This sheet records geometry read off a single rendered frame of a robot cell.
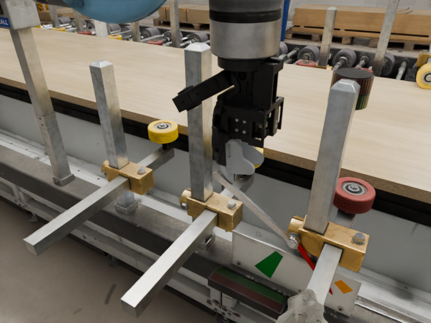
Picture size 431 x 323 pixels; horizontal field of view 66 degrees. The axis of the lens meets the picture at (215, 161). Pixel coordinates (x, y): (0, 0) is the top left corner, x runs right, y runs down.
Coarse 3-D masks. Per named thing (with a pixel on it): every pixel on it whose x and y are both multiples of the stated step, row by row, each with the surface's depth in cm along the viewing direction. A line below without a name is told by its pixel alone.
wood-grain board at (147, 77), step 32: (0, 32) 204; (32, 32) 204; (64, 32) 204; (0, 64) 142; (64, 64) 142; (128, 64) 142; (160, 64) 142; (288, 64) 142; (64, 96) 112; (128, 96) 109; (160, 96) 109; (288, 96) 109; (320, 96) 109; (384, 96) 109; (416, 96) 109; (288, 128) 89; (320, 128) 89; (352, 128) 89; (384, 128) 89; (416, 128) 89; (288, 160) 78; (352, 160) 74; (384, 160) 74; (416, 160) 74; (416, 192) 66
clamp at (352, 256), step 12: (288, 228) 62; (300, 228) 60; (336, 228) 60; (348, 228) 60; (312, 240) 60; (324, 240) 58; (336, 240) 57; (348, 240) 57; (312, 252) 61; (348, 252) 57; (360, 252) 55; (348, 264) 58; (360, 264) 57
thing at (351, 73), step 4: (344, 68) 52; (348, 68) 52; (352, 68) 52; (336, 72) 50; (340, 72) 50; (344, 72) 50; (348, 72) 50; (352, 72) 50; (356, 72) 50; (360, 72) 50; (364, 72) 50; (368, 72) 50; (344, 76) 48; (348, 76) 48; (352, 76) 48; (356, 76) 48; (360, 76) 48; (364, 76) 48; (368, 76) 48; (372, 76) 49
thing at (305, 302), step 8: (296, 296) 48; (304, 296) 48; (312, 296) 48; (288, 304) 48; (296, 304) 47; (304, 304) 48; (312, 304) 46; (320, 304) 47; (288, 312) 46; (296, 312) 46; (304, 312) 45; (312, 312) 45; (320, 312) 46; (280, 320) 46; (288, 320) 45; (296, 320) 44; (304, 320) 45; (312, 320) 45; (320, 320) 45
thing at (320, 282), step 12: (336, 216) 64; (348, 216) 64; (324, 252) 56; (336, 252) 56; (324, 264) 54; (336, 264) 54; (312, 276) 52; (324, 276) 52; (312, 288) 50; (324, 288) 50; (324, 300) 49
